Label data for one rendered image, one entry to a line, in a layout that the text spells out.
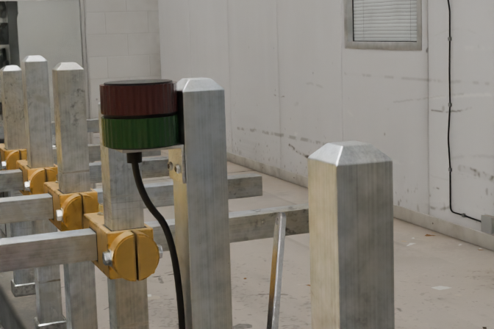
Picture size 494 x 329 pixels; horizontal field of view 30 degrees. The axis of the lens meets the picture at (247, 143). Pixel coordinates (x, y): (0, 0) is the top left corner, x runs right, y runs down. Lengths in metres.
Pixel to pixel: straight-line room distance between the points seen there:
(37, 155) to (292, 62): 5.34
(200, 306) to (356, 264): 0.27
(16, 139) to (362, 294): 1.25
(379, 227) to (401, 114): 4.96
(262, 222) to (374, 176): 0.59
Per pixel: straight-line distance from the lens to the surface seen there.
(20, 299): 1.73
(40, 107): 1.45
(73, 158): 1.21
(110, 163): 0.96
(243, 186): 1.34
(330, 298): 0.51
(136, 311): 1.00
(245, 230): 1.07
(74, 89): 1.20
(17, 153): 1.68
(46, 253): 1.01
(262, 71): 7.24
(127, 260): 0.96
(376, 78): 5.69
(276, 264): 0.80
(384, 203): 0.51
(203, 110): 0.72
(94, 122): 2.29
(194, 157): 0.72
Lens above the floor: 1.18
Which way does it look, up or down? 7 degrees down
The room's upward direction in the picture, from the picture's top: 2 degrees counter-clockwise
